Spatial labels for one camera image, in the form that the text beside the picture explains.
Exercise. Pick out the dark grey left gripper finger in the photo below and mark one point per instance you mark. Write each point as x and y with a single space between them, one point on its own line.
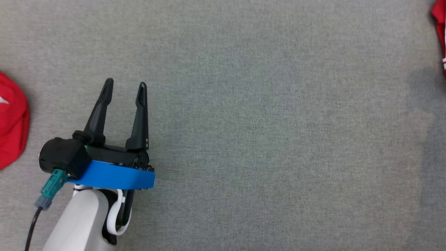
99 115
141 122

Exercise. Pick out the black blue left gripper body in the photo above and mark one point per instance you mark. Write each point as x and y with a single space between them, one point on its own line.
115 176

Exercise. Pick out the plain red shirt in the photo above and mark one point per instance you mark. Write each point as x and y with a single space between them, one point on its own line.
12 132

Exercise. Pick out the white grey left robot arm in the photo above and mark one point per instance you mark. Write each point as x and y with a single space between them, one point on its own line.
80 223

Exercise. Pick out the red jersey striped collar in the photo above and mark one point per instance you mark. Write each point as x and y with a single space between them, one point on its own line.
440 21

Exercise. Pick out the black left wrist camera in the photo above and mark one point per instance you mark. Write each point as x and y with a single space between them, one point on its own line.
59 157

